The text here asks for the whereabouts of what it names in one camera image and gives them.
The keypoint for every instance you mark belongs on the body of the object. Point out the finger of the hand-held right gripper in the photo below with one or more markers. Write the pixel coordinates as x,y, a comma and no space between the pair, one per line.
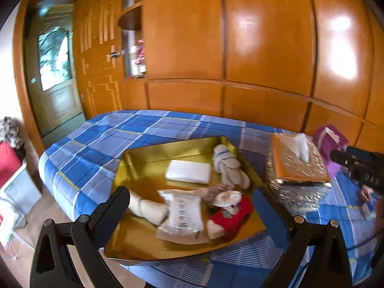
339,156

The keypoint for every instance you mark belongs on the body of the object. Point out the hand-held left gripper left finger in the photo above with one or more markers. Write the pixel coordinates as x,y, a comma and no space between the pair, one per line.
111,213

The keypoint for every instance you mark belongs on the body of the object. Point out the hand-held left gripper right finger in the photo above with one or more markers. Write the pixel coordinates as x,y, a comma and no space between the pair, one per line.
270,216

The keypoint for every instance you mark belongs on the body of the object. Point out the cream sock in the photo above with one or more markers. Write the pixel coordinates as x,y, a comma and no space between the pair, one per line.
147,208

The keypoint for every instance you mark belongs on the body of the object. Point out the red sock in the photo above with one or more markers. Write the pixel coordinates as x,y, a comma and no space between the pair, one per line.
232,220

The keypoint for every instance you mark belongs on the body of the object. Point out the gold tray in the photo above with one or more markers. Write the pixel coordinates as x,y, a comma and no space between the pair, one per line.
144,168

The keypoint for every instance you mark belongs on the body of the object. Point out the white striped sock pair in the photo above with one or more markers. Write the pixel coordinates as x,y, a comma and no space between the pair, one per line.
231,168

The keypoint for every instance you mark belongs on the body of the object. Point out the white wipes packet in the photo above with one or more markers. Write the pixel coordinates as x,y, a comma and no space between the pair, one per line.
181,216

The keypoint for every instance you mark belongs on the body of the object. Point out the white soft pack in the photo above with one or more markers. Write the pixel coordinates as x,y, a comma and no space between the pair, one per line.
188,171

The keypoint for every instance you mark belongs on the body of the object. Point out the person's right hand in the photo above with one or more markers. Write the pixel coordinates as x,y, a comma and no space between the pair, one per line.
370,195

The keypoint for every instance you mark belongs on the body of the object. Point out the purple carton box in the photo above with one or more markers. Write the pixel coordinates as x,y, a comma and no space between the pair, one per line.
330,138

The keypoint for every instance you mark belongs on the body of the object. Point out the white tissue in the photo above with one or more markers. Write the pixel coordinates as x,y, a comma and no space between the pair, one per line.
303,150

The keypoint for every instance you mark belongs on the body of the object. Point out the silver embossed tissue box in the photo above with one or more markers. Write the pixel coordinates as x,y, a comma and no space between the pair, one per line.
297,175

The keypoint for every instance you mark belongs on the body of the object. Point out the blue plaid bed sheet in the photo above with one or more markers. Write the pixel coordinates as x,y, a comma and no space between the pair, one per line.
90,156

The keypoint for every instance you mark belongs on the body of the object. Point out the red fabric item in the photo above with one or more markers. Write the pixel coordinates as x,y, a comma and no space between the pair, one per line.
9,162

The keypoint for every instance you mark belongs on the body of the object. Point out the glass panel door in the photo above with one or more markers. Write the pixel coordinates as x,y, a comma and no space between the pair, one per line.
54,96

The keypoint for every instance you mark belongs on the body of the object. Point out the patterned cloth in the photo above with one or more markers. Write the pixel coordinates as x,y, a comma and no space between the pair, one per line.
9,129

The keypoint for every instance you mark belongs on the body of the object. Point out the carved wooden door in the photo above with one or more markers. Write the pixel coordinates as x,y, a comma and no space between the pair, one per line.
96,81

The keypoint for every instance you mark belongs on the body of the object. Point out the wooden wardrobe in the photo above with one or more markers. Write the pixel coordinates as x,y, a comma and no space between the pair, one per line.
264,36

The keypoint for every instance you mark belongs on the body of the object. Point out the pink flowers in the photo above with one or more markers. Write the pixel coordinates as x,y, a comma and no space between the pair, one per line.
139,57

